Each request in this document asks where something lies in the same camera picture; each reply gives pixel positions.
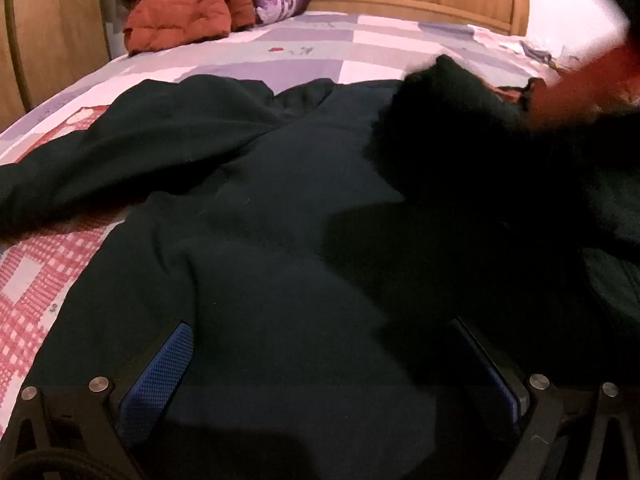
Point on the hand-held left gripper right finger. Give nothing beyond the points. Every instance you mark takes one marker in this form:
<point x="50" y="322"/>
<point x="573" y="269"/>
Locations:
<point x="495" y="380"/>

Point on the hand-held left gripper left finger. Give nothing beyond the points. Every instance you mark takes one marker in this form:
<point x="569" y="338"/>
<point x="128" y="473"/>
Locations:
<point x="160" y="375"/>

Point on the large dark sweatshirt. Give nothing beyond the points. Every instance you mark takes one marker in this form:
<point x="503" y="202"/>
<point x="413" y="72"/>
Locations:
<point x="280" y="210"/>

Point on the pile of small clutter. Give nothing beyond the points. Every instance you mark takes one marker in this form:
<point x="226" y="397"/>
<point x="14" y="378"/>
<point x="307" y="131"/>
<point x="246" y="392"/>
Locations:
<point x="537" y="54"/>

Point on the patchwork checked bed sheet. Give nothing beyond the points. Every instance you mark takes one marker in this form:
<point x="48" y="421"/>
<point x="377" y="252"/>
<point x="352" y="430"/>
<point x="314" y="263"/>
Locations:
<point x="300" y="50"/>

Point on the red puffer jacket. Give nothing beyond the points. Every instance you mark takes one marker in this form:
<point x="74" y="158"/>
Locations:
<point x="175" y="15"/>

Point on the wooden wardrobe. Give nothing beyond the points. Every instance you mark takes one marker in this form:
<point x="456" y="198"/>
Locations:
<point x="50" y="20"/>

